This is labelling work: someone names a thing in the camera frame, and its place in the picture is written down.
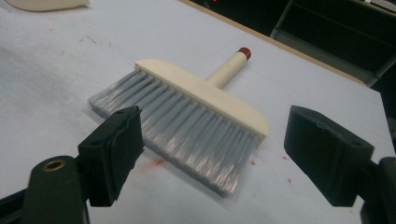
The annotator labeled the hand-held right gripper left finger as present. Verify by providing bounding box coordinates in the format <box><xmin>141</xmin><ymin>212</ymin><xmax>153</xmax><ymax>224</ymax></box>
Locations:
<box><xmin>77</xmin><ymin>105</ymin><xmax>145</xmax><ymax>208</ymax></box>

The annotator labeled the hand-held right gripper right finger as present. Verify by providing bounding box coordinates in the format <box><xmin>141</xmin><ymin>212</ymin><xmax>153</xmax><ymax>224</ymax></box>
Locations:
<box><xmin>283</xmin><ymin>105</ymin><xmax>375</xmax><ymax>208</ymax></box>

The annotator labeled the cream brush with grey bristles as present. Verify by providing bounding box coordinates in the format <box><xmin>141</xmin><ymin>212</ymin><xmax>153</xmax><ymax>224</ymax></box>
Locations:
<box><xmin>87</xmin><ymin>47</ymin><xmax>270</xmax><ymax>199</ymax></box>

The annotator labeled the white desk frame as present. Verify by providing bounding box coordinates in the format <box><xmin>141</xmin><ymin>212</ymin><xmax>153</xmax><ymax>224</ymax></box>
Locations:
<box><xmin>270</xmin><ymin>0</ymin><xmax>396</xmax><ymax>89</ymax></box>

